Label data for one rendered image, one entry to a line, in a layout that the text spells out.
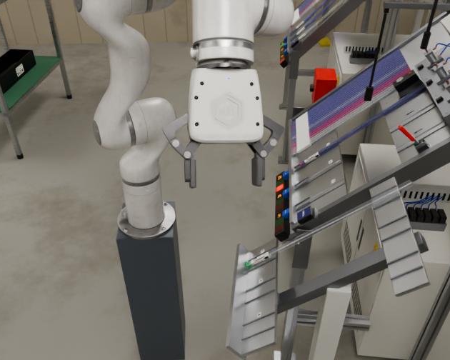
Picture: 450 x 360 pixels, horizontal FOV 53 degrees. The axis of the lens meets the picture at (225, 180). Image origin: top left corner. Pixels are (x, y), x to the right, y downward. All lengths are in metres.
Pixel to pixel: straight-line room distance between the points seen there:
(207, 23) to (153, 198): 0.86
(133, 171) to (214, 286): 1.02
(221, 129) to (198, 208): 2.02
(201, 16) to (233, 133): 0.16
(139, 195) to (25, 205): 1.57
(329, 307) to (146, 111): 0.71
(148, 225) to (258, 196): 1.34
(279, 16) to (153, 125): 0.67
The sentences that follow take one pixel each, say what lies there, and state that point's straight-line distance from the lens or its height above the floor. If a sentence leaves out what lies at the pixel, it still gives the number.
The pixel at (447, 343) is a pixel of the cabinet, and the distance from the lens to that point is 1.99.
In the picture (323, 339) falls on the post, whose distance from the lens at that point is 1.35.
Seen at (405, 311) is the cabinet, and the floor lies 0.36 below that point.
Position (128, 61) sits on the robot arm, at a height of 1.29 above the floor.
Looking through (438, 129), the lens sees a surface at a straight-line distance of 1.40.
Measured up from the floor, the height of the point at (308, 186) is 0.76.
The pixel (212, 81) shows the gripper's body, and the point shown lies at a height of 1.45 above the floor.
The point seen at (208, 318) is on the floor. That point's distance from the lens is 2.10.
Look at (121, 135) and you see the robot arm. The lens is 1.24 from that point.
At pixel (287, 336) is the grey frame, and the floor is 0.20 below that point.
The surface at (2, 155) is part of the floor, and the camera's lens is 3.39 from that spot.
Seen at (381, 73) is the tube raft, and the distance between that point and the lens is 1.82.
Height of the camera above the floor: 1.71
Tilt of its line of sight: 37 degrees down
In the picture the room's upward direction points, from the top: straight up
